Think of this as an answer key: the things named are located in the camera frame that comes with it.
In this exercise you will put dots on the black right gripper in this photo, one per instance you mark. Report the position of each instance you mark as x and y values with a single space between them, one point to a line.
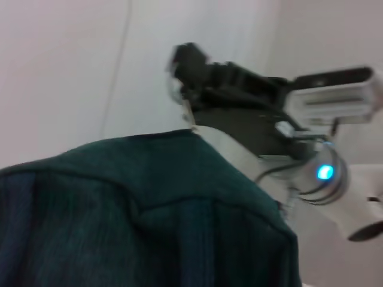
248 113

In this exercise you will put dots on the dark teal insulated lunch bag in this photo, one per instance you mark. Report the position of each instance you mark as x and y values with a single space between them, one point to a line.
134 224

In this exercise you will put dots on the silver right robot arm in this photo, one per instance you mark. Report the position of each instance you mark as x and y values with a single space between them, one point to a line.
314 185

